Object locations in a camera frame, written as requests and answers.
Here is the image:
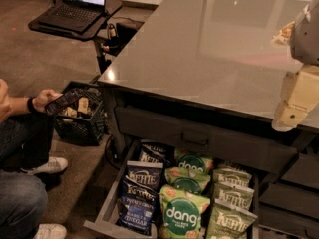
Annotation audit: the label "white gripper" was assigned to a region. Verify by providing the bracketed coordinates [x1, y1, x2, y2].
[272, 64, 319, 132]

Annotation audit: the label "green jalapeno Kettle chip bag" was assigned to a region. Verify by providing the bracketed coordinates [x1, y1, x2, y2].
[206, 199, 257, 239]

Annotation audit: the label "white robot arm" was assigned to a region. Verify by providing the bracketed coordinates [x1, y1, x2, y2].
[270, 0, 319, 132]

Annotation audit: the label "person's forearm with wristband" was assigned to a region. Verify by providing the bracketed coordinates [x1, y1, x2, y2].
[10, 97, 29, 115]

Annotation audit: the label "closed grey top drawer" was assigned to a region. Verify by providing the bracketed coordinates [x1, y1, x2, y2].
[115, 107, 297, 174]

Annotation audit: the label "green Kettle bag middle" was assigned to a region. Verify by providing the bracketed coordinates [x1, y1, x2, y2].
[213, 182, 254, 210]

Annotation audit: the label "grey counter cabinet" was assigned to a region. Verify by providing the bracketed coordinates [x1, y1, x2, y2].
[99, 0, 319, 227]

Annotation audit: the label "rear green Dang bag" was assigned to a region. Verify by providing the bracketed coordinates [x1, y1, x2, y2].
[174, 148, 213, 174]

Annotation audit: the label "green dang bag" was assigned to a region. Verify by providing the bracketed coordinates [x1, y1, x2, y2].
[174, 148, 213, 174]
[164, 167, 210, 194]
[159, 184, 210, 239]

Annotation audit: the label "middle green Dang bag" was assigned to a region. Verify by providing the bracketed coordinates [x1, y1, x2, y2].
[164, 167, 210, 194]

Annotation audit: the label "front green Dang bag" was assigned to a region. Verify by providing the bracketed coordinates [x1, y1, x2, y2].
[159, 184, 210, 239]

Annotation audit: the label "rear blue Kettle bag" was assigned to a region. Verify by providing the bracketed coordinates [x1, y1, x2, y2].
[139, 142, 173, 167]

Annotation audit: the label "blue kettle bag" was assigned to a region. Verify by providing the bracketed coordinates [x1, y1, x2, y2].
[122, 176, 159, 204]
[127, 160, 163, 190]
[139, 142, 173, 167]
[117, 196, 156, 236]

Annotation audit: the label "front blue Kettle bag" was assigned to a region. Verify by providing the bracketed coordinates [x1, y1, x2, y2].
[117, 196, 156, 236]

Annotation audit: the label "open grey middle drawer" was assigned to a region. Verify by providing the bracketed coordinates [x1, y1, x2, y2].
[84, 140, 260, 239]

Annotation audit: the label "person's phone-holding hand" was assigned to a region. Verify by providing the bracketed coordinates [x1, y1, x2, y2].
[32, 89, 61, 113]

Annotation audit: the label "person's other hand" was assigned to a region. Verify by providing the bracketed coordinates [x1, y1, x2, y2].
[0, 79, 12, 122]

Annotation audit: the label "right side grey drawers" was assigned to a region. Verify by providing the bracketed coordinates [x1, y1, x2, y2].
[258, 129, 319, 239]

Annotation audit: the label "black plastic crate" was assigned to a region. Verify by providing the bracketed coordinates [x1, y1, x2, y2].
[55, 81, 105, 145]

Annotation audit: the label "black laptop stand table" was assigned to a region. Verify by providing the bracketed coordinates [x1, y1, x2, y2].
[28, 0, 122, 73]

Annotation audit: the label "white sneaker upper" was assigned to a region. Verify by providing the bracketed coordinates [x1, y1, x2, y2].
[20, 157, 68, 175]

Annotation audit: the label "white sneaker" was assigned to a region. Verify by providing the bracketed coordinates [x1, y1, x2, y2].
[33, 224, 67, 239]
[20, 157, 68, 175]

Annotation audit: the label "black laptop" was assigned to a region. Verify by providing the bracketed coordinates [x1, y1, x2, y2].
[38, 0, 106, 33]

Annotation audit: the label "black wristband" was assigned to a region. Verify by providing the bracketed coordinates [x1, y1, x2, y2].
[27, 97, 38, 113]

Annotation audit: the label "person's jeans legs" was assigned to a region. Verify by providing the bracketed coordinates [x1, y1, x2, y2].
[0, 114, 54, 239]

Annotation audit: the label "white sneaker lower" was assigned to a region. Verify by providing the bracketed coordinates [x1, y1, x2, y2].
[33, 224, 67, 239]

